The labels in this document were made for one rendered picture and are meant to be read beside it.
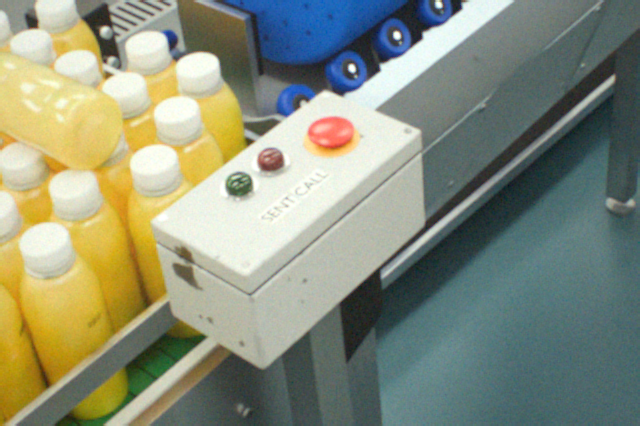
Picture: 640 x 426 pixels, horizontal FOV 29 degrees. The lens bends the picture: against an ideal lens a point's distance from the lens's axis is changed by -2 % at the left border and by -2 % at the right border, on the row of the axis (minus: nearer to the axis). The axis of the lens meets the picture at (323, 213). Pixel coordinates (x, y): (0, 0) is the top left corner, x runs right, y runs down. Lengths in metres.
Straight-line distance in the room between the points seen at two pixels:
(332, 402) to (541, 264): 1.40
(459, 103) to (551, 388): 0.91
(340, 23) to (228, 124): 0.17
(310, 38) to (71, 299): 0.43
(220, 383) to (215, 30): 0.37
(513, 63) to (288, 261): 0.67
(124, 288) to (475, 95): 0.56
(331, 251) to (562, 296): 1.49
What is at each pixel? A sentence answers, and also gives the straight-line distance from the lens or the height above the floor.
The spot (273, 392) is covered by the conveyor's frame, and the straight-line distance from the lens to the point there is 1.17.
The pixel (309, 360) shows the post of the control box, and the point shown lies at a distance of 1.04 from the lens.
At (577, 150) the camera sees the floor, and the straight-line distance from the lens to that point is 2.73.
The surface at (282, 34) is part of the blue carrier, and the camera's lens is 1.29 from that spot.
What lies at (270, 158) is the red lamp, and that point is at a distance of 0.93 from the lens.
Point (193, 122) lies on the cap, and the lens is 1.05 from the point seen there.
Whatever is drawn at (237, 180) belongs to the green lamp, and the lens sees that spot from 0.91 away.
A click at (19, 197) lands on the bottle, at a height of 1.05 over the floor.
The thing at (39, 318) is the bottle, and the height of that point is 1.02.
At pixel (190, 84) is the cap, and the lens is 1.10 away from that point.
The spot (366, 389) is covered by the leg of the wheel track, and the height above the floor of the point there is 0.47.
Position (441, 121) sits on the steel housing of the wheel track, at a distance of 1.39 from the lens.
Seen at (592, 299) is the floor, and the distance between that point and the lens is 2.38.
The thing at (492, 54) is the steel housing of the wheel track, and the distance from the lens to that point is 1.46.
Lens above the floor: 1.68
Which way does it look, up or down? 41 degrees down
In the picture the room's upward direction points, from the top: 7 degrees counter-clockwise
